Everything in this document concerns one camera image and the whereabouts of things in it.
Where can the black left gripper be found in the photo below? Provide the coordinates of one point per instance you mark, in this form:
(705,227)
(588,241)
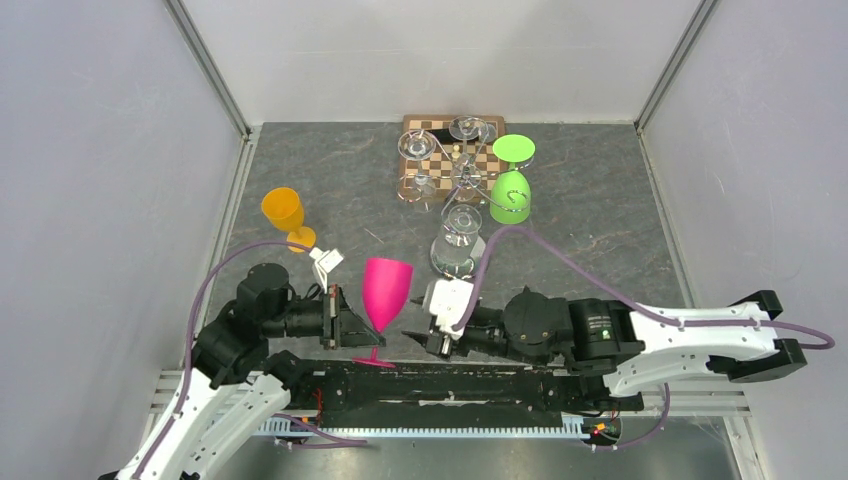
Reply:
(342,326)

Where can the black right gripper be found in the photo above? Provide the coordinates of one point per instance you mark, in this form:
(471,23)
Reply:
(440,343)

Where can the pink plastic wine glass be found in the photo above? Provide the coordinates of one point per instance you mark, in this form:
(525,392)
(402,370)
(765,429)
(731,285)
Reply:
(385,290)

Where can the orange plastic wine glass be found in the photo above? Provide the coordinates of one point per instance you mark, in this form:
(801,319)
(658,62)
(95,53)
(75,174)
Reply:
(284,209)

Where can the green plastic wine glass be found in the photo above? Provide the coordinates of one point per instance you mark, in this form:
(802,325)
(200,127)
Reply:
(511,193)

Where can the chrome wine glass rack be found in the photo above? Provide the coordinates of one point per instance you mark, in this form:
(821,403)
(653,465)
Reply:
(481,201)

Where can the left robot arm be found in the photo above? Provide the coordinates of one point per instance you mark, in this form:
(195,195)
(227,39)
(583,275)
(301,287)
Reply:
(232,383)

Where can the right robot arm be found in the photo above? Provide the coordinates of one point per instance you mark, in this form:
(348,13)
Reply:
(619,350)

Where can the clear ribbed wine glass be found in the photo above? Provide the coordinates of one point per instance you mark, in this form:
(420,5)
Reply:
(466,177)

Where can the wooden chess board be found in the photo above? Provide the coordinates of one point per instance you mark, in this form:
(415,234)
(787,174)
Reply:
(439,165)

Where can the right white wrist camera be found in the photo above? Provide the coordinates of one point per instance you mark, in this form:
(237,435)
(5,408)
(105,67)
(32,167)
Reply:
(446,301)

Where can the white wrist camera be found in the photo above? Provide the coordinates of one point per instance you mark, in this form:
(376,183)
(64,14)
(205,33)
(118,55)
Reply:
(324,262)
(446,301)

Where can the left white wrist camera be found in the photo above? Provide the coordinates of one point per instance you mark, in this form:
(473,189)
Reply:
(324,262)

